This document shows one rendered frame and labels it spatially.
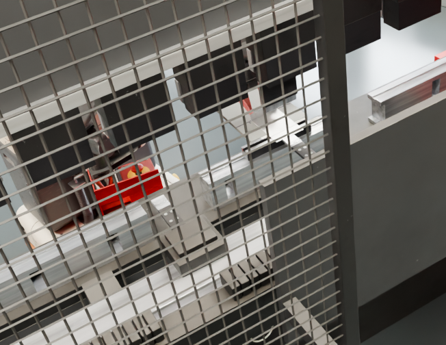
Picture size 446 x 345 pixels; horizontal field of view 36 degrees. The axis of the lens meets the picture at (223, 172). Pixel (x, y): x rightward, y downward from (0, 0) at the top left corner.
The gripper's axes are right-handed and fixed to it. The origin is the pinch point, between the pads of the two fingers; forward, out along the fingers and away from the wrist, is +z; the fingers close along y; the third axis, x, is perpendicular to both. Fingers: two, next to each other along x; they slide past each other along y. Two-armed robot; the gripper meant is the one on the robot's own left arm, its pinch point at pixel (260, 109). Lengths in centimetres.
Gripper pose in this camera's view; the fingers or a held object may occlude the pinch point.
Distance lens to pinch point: 189.1
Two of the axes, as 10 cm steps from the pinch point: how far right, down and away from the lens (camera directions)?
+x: -3.6, -1.0, 9.3
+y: 8.6, -4.3, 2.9
